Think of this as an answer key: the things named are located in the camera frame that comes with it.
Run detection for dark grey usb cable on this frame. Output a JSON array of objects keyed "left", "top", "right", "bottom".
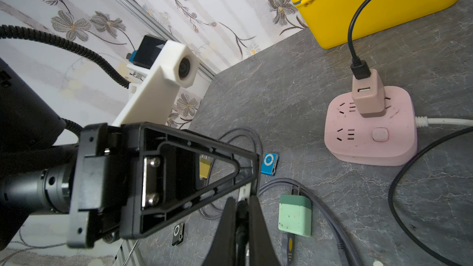
[{"left": 199, "top": 127, "right": 264, "bottom": 220}]

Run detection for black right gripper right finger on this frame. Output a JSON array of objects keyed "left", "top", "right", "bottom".
[{"left": 249, "top": 195, "right": 280, "bottom": 266}]

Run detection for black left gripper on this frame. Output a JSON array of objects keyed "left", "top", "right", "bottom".
[{"left": 67, "top": 123, "right": 259, "bottom": 249}]

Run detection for pink power strip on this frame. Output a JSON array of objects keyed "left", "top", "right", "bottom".
[{"left": 324, "top": 86, "right": 418, "bottom": 166}]

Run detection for yellow usb charger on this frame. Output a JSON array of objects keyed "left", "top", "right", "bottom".
[{"left": 199, "top": 157, "right": 212, "bottom": 179}]

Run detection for blue mp3 player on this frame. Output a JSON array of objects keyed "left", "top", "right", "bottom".
[{"left": 261, "top": 153, "right": 279, "bottom": 176}]

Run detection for white power strip cord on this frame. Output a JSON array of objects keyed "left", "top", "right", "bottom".
[{"left": 415, "top": 116, "right": 473, "bottom": 128}]

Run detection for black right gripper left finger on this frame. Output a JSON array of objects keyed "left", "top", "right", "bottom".
[{"left": 202, "top": 198, "right": 236, "bottom": 266}]

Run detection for black mp3 player left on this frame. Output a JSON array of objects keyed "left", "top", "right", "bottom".
[{"left": 172, "top": 222, "right": 185, "bottom": 246}]

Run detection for green usb charger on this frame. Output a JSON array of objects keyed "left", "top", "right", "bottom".
[{"left": 278, "top": 195, "right": 312, "bottom": 237}]

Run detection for black usb cable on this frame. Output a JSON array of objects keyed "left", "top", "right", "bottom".
[{"left": 347, "top": 0, "right": 473, "bottom": 266}]

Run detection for silver surgical scissors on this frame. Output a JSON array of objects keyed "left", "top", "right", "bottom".
[{"left": 117, "top": 240, "right": 144, "bottom": 266}]

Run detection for beige usb charger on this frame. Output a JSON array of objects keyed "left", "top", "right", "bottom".
[{"left": 352, "top": 69, "right": 386, "bottom": 118}]

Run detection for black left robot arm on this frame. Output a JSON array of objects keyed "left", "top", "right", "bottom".
[{"left": 1, "top": 123, "right": 259, "bottom": 248}]

